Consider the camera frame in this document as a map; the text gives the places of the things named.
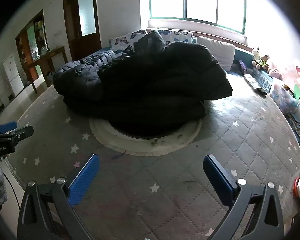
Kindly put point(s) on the round cream cushion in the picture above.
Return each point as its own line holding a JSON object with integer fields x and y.
{"x": 145, "y": 148}

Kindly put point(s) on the wooden table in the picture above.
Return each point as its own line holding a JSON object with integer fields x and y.
{"x": 52, "y": 53}

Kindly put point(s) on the brown wooden door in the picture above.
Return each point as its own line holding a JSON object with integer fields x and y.
{"x": 75, "y": 30}

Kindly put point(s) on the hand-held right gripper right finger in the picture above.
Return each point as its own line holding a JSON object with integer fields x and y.
{"x": 218, "y": 180}

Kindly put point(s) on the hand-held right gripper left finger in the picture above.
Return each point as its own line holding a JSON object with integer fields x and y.
{"x": 83, "y": 180}

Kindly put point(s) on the pink plush toy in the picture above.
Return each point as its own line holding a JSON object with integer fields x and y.
{"x": 275, "y": 73}

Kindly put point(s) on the white cabinet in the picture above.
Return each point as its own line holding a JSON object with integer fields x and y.
{"x": 13, "y": 75}

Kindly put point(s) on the stack of books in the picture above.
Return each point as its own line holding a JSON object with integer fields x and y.
{"x": 296, "y": 127}

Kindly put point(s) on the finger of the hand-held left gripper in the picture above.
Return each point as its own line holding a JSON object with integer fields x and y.
{"x": 7, "y": 126}
{"x": 22, "y": 132}

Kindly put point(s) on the brown bear plush toy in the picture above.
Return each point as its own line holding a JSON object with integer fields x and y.
{"x": 263, "y": 63}

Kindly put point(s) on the floral storage bag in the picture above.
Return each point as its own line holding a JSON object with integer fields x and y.
{"x": 282, "y": 97}

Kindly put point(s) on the white pillow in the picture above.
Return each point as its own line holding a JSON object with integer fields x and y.
{"x": 217, "y": 51}

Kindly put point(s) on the purple toy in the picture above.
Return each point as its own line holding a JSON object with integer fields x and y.
{"x": 242, "y": 65}

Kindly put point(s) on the white dog plush toy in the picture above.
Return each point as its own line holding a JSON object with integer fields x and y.
{"x": 256, "y": 53}

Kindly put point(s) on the black down jacket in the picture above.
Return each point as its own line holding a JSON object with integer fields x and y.
{"x": 152, "y": 85}

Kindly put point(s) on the wooden wall cabinet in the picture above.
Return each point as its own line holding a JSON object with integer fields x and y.
{"x": 22, "y": 47}

